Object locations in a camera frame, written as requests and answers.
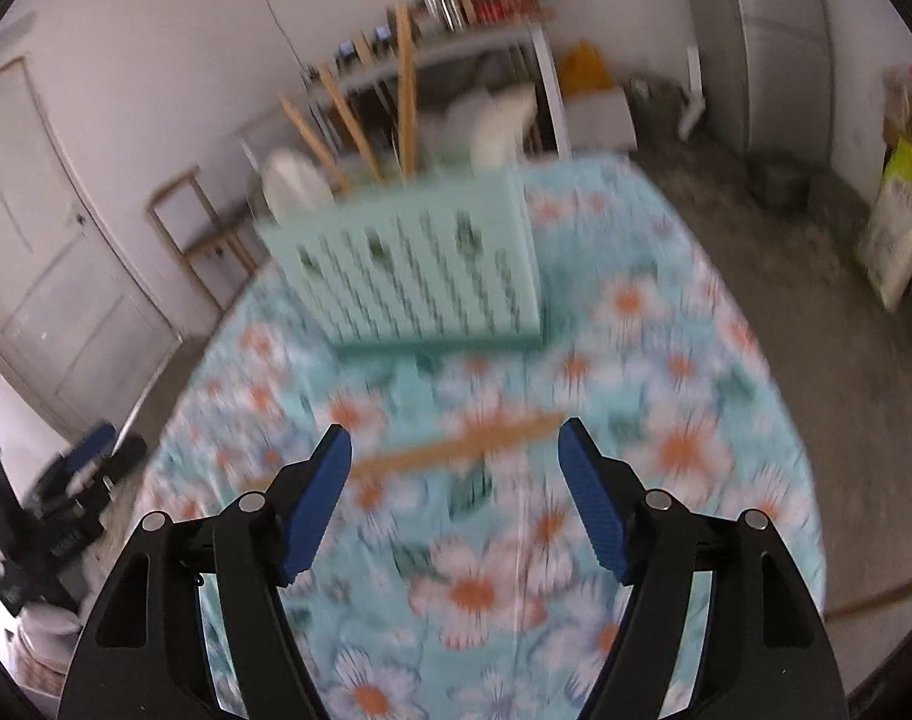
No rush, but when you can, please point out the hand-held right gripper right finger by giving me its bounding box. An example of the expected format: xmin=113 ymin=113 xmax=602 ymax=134
xmin=557 ymin=418 xmax=848 ymax=720

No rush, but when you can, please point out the white plastic strip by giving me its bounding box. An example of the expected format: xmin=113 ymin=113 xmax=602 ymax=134
xmin=677 ymin=45 xmax=706 ymax=140

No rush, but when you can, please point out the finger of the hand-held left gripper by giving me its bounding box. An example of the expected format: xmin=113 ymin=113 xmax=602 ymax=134
xmin=87 ymin=435 xmax=151 ymax=490
xmin=61 ymin=422 xmax=119 ymax=475

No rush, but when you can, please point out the cream plastic rice spoon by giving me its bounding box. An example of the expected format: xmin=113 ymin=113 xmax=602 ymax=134
xmin=471 ymin=82 xmax=539 ymax=173

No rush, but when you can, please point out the white refrigerator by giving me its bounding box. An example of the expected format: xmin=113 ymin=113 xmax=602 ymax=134
xmin=718 ymin=0 xmax=836 ymax=166

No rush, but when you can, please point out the white cardboard box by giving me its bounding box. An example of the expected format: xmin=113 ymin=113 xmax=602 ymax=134
xmin=565 ymin=86 xmax=638 ymax=152

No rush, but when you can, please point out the yellow plastic bag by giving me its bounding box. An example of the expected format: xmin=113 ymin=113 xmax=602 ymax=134
xmin=557 ymin=39 xmax=614 ymax=95

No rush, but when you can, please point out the white desk wooden top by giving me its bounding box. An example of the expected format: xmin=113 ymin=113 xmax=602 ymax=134
xmin=238 ymin=15 xmax=569 ymax=158

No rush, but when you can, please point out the white ceramic spoon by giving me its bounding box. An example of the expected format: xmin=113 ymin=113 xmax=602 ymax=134
xmin=261 ymin=148 xmax=337 ymax=230

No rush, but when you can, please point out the grey-green bag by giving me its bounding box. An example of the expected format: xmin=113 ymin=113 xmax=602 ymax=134
xmin=628 ymin=75 xmax=686 ymax=136

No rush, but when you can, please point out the green star-holed utensil holder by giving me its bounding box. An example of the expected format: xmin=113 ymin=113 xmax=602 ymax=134
xmin=257 ymin=165 xmax=547 ymax=350

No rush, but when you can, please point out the metal pot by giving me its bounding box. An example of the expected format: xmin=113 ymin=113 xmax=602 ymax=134
xmin=748 ymin=154 xmax=809 ymax=207

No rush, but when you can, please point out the wooden chair dark seat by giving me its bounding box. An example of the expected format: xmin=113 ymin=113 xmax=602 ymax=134
xmin=147 ymin=165 xmax=266 ymax=312

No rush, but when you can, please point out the white sack green print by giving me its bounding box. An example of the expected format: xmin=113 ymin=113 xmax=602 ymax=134
xmin=857 ymin=136 xmax=912 ymax=308

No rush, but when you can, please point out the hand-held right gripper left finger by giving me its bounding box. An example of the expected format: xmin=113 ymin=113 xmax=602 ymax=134
xmin=57 ymin=424 xmax=353 ymax=720

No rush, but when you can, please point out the white panelled door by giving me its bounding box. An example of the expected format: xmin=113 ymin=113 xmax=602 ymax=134
xmin=0 ymin=52 xmax=183 ymax=436

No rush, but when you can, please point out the floral blue blanket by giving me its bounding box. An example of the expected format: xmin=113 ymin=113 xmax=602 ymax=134
xmin=137 ymin=154 xmax=828 ymax=720

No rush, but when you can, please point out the clutter of small desk things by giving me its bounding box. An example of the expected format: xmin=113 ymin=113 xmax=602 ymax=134
xmin=298 ymin=0 xmax=566 ymax=83

